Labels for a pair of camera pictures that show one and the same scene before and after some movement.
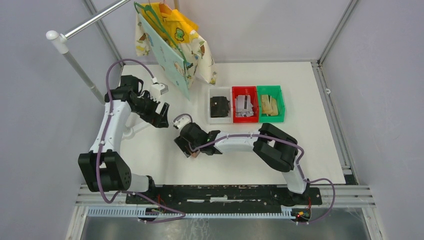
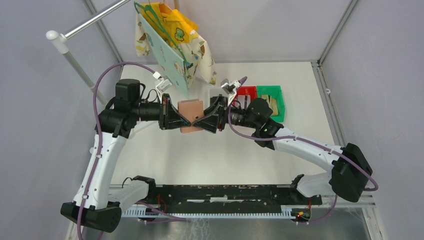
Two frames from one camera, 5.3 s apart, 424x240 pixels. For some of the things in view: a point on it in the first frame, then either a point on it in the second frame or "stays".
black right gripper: [182, 143] → [212, 121]
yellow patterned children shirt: [181, 32] stays
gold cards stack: [269, 105] stays
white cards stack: [243, 106] stays
